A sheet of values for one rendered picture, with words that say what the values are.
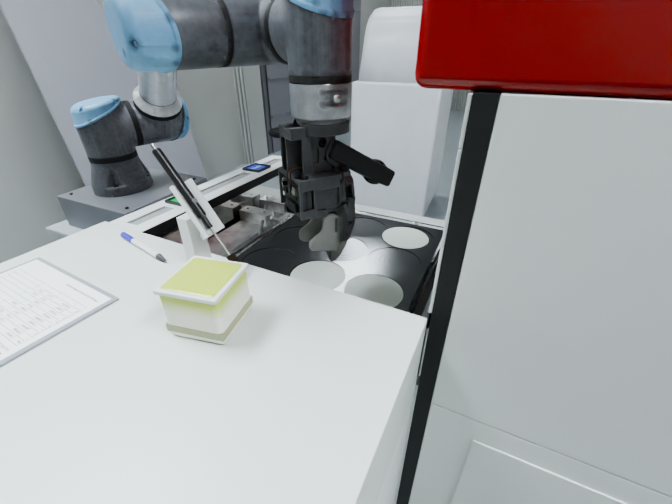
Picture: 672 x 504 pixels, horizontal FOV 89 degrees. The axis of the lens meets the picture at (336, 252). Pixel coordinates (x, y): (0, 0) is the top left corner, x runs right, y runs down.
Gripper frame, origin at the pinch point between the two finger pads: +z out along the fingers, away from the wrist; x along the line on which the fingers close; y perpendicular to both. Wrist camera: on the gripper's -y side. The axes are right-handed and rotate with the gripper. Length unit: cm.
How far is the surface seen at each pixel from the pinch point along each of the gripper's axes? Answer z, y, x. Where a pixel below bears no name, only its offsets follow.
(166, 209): 1.7, 21.2, -35.8
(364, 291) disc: 7.4, -3.9, 2.9
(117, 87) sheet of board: -4, 25, -279
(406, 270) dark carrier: 7.5, -14.2, 1.3
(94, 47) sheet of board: -29, 32, -279
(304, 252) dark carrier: 7.3, -0.5, -13.7
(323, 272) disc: 7.4, -0.5, -5.6
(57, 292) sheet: 0.5, 37.5, -10.1
